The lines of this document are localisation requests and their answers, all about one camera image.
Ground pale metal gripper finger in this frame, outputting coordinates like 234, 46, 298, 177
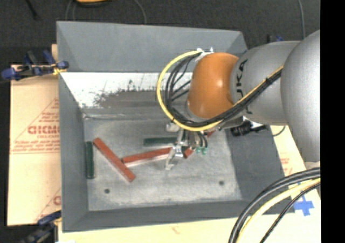
164, 151, 174, 171
171, 147, 181, 166

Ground red-brown flat block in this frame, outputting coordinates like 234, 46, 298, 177
121, 147, 174, 168
92, 137, 136, 183
183, 129, 217, 159

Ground dark green flat block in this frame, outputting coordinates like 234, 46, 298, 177
85, 141, 96, 179
143, 137, 178, 147

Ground grey metal bin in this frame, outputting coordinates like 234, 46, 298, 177
56, 20, 287, 232

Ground brown cardboard board red print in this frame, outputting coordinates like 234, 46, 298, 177
6, 71, 63, 227

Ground black cylinder on white bracket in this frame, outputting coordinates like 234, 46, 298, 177
230, 121, 268, 138

